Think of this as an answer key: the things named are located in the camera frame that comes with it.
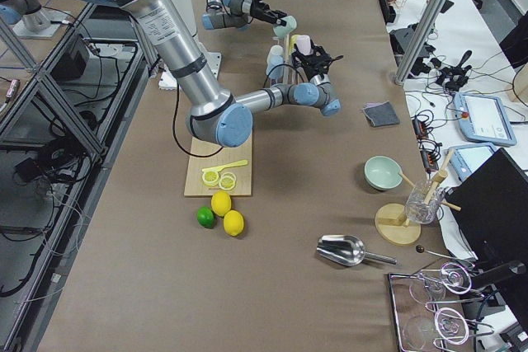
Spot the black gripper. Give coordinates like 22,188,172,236
250,0,288,26
290,40,332,78

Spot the pink plastic cup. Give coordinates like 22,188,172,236
295,35,313,55

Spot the green plastic cup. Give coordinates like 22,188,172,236
273,15,297,40

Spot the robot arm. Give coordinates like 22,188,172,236
202,0,288,30
83,0,341,148

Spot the yellow plastic cup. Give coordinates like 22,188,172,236
289,35,299,53

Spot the white plastic cup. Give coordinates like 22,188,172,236
267,45,284,58

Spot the blue plastic cup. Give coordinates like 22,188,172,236
266,55,284,81

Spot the purple cloth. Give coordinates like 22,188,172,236
363,101,389,109

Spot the grey folded cloth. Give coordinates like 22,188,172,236
362,103,400,128

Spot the yellow plastic knife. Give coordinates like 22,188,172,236
201,159,248,172

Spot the light green bowl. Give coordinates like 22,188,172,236
364,156,403,191

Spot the lemon slice lower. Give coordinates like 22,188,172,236
218,172,237,191

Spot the lemon slice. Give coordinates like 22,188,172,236
218,172,237,191
201,171,220,187

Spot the lemon slice upper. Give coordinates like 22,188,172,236
201,171,220,187

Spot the whole yellow lemon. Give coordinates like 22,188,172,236
210,190,232,217
223,209,245,237

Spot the wooden cutting board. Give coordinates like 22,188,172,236
184,136,252,197

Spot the teach pendant tablet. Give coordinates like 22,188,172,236
453,92,517,147
449,143,497,181

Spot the glass mug on stand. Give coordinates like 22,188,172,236
405,181,445,224

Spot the wooden mug tree stand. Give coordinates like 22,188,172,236
375,151,461,246

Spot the green lime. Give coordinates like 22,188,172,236
196,206,215,228

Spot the metal scoop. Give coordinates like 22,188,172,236
316,234,398,267

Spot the black monitor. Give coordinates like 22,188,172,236
447,148,527,266

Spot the white wire cup rack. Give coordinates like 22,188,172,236
264,32,297,87

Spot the aluminium frame post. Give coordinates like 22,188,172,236
394,0,445,86

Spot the wire glass rack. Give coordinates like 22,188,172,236
387,262,506,351

